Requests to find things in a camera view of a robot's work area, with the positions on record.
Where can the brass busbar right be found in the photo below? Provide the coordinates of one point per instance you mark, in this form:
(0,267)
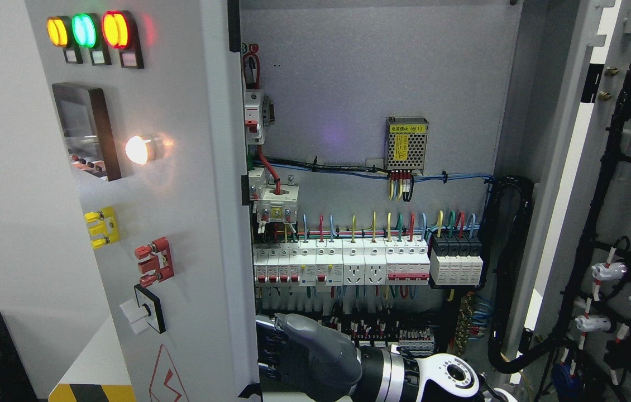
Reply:
(463,325)

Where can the white current transformers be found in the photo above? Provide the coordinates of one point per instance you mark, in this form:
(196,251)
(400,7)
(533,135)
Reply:
(270,207)

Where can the perforated metal power supply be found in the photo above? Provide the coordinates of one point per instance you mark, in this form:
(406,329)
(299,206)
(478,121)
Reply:
(405,139)

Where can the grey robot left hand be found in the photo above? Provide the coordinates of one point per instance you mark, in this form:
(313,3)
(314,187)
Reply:
(301,353)

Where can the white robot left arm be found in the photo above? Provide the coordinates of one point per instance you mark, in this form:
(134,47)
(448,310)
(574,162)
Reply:
(388,376)

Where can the red indicator lamp left door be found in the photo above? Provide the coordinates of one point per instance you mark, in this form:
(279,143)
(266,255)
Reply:
(116,29)

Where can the yellow indicator lamp left door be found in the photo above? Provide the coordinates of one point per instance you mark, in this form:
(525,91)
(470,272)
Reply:
(58,31)

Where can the black digital power meter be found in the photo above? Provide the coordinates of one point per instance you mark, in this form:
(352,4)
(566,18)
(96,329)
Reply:
(87,131)

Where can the green indicator lamp left door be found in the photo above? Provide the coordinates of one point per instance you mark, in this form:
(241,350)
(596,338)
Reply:
(84,30)

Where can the grey cabinet door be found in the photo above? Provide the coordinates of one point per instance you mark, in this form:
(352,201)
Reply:
(189,91)
(564,321)

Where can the white rotary selector switch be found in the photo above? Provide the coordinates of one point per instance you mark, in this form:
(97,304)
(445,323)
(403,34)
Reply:
(144,311)

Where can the white indicator lamp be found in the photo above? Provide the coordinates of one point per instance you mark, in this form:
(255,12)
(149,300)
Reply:
(145,148)

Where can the yellow terminal connector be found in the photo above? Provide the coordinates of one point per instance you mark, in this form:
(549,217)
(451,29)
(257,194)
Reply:
(102,227)

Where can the red electric hazard warning sticker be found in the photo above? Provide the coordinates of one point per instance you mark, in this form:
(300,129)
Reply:
(165,384)

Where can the lower relay terminal row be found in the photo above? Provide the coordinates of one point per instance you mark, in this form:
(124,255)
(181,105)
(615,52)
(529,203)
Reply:
(417,336)

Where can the red white main breaker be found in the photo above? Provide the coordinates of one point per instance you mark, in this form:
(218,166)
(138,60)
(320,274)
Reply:
(258,115)

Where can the black white surge protector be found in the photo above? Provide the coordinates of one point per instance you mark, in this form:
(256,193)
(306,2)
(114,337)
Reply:
(455,262)

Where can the red terminal connector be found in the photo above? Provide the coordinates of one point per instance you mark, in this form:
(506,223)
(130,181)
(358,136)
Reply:
(155,262)

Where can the white socket breaker row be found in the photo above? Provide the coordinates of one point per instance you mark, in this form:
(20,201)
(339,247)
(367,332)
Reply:
(325,263)

